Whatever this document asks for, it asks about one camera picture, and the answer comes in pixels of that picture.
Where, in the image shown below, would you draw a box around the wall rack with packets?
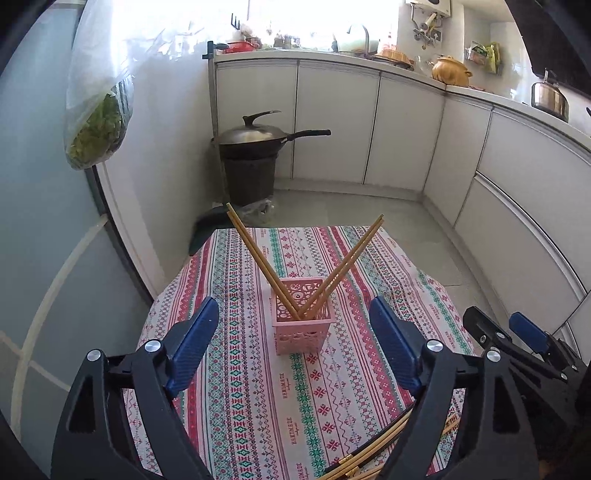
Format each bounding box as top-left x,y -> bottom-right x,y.
465,41 -> 503,75

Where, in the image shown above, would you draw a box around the clear bag of greens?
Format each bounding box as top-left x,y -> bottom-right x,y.
65,0 -> 185,171

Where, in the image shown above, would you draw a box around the grey metal pole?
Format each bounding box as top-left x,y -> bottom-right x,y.
208,58 -> 229,204

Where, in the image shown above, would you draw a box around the patterned striped tablecloth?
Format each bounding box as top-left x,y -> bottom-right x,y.
122,224 -> 476,480

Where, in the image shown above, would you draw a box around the metal sink faucet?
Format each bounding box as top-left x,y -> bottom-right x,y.
346,23 -> 372,54

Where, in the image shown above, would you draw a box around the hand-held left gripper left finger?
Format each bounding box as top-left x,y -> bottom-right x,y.
51,296 -> 220,480

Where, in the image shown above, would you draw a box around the bunch of wooden chopsticks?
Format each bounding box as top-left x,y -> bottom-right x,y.
323,406 -> 460,480

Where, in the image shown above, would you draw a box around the metal water valves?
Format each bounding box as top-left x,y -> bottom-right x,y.
413,14 -> 444,51

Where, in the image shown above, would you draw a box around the white kitchen cabinets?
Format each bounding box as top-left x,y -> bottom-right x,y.
215,60 -> 591,352

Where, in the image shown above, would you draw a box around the pink perforated chopstick holder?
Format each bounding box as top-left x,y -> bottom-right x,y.
271,277 -> 334,356

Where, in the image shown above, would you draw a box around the black range hood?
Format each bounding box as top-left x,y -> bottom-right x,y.
505,0 -> 591,97

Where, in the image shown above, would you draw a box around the yellow clay pot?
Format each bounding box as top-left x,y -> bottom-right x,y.
431,55 -> 474,87

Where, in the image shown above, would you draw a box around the black chopstick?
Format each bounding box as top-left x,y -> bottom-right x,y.
339,440 -> 393,467

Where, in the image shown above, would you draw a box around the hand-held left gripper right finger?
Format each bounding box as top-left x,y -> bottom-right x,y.
344,295 -> 541,480

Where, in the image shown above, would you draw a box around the black wok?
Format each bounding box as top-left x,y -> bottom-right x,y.
211,129 -> 332,160

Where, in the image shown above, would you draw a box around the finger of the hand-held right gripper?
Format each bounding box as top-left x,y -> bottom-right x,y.
510,312 -> 578,371
463,305 -> 513,350

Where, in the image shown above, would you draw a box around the steel kettle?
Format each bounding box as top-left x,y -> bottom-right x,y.
530,68 -> 570,123

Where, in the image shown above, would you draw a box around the brown plastic bin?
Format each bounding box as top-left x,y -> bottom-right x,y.
221,154 -> 280,207

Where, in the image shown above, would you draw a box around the crumpled clear plastic bag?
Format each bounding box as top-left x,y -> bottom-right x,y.
240,196 -> 276,223

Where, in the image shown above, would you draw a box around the dark wok lid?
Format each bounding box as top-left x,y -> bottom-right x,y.
217,111 -> 289,146

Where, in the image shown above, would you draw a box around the frosted glass sliding door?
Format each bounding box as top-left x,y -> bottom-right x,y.
0,0 -> 162,462

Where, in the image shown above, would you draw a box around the dark stool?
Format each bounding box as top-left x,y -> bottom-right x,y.
189,205 -> 229,257

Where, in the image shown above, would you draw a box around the wooden chopstick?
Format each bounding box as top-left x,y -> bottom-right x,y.
300,213 -> 385,320
305,220 -> 386,320
225,202 -> 296,321
227,209 -> 301,321

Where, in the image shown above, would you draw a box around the woven bamboo basket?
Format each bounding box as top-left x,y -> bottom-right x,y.
372,46 -> 414,70

